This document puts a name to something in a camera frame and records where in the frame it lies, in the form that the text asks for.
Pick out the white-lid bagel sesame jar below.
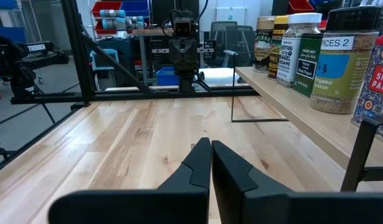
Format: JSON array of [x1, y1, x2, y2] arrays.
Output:
[[275, 12, 323, 88]]

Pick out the blue plastic crate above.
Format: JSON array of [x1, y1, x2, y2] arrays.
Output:
[[156, 67, 180, 86]]

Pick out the tan-lid furikake jar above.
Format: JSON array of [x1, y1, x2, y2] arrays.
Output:
[[252, 15, 277, 74]]

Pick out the wooden workbench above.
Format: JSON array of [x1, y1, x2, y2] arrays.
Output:
[[128, 27, 176, 86]]

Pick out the black-lid oregano jar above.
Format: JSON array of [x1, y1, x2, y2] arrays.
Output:
[[309, 5, 383, 115]]

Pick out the red storage bin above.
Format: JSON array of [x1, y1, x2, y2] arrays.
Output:
[[90, 0, 123, 19], [287, 0, 315, 14]]

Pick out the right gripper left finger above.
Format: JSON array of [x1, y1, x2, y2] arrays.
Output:
[[153, 138, 212, 224]]

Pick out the black aluminium frame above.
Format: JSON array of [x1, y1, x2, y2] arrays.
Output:
[[9, 0, 262, 105]]

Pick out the red-lid smoked paprika tin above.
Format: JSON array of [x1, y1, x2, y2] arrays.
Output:
[[350, 33, 383, 147]]

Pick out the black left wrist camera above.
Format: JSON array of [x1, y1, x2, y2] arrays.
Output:
[[171, 9, 197, 40]]

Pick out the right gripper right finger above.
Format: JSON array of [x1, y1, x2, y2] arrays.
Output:
[[211, 139, 273, 224]]

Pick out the yellow-lid chili onion jar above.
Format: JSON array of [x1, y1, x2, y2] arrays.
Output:
[[267, 14, 290, 80]]

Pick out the wooden shelf black metal legs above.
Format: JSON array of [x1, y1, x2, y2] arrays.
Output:
[[230, 51, 383, 194]]

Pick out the blue storage bin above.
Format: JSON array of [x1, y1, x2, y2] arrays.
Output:
[[121, 0, 152, 18]]

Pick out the light blue chair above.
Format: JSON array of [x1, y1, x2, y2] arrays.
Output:
[[90, 49, 120, 91]]

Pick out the green black pepper tin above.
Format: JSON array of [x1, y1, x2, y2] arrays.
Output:
[[292, 32, 324, 100]]

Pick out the black mesh office chair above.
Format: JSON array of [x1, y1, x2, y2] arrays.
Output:
[[209, 21, 239, 68], [225, 24, 256, 68]]

